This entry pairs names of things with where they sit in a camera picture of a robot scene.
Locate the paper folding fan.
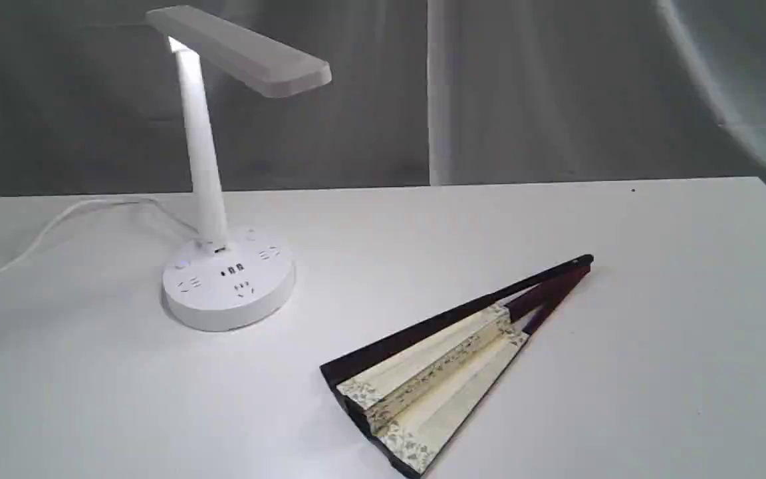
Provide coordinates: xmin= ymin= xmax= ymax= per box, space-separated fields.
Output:
xmin=320 ymin=254 xmax=594 ymax=478

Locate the white power cable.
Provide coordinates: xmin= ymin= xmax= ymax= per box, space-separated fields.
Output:
xmin=0 ymin=197 xmax=199 ymax=285

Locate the white desk lamp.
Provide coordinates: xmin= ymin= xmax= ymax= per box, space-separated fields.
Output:
xmin=146 ymin=5 xmax=332 ymax=331

